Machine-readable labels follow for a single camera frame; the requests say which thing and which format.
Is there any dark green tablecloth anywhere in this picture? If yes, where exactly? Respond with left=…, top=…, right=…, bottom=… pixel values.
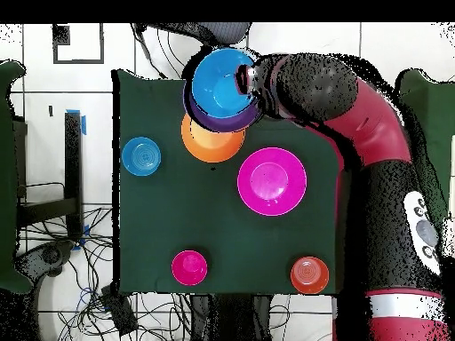
left=111, top=68, right=346, bottom=297

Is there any small crimson bowl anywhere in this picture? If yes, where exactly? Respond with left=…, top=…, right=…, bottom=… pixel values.
left=171, top=250, right=209, bottom=287

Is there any blue bowl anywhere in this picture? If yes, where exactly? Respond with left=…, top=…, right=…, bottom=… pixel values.
left=190, top=47, right=259, bottom=119

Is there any black metal frame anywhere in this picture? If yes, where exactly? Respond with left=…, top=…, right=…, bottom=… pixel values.
left=15, top=111, right=84, bottom=242

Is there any orange cup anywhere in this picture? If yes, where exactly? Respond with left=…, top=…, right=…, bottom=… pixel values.
left=290, top=256, right=331, bottom=295

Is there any black chair base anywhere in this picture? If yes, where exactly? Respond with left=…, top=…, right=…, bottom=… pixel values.
left=15, top=240, right=76, bottom=278

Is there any grey office chair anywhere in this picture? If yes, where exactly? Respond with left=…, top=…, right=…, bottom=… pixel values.
left=132, top=22, right=253, bottom=79

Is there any large orange bowl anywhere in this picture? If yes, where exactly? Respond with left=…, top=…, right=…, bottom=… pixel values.
left=180, top=112, right=246, bottom=163

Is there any green cloth on side table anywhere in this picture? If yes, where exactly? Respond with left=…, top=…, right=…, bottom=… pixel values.
left=0, top=59, right=35, bottom=294
left=395, top=68, right=455, bottom=214

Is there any tangle of cables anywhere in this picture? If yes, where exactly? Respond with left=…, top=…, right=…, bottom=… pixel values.
left=17, top=207, right=193, bottom=341

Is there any purple bowl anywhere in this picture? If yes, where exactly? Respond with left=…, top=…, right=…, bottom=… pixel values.
left=182, top=84, right=264, bottom=133

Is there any blue cup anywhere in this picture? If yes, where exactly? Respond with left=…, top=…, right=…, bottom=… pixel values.
left=121, top=136, right=162, bottom=178

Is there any black power strip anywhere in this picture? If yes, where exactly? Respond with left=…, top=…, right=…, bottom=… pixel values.
left=100, top=283, right=139, bottom=337

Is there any large pink bowl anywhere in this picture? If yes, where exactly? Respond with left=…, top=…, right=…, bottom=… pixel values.
left=236, top=147, right=307, bottom=217

